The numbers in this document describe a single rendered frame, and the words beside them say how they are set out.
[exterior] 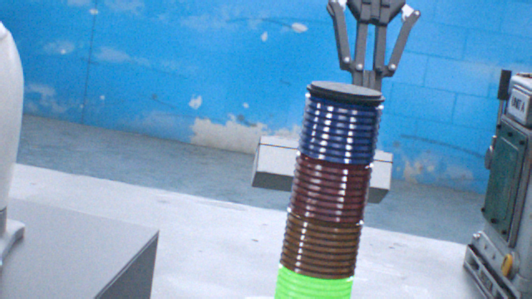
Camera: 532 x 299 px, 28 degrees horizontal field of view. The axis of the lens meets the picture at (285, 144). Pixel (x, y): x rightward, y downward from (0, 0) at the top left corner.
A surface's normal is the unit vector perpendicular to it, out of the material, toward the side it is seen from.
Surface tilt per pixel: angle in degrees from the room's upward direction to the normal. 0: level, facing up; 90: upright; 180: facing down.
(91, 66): 90
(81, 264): 2
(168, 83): 90
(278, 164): 61
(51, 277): 2
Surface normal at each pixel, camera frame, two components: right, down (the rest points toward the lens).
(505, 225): -0.99, -0.14
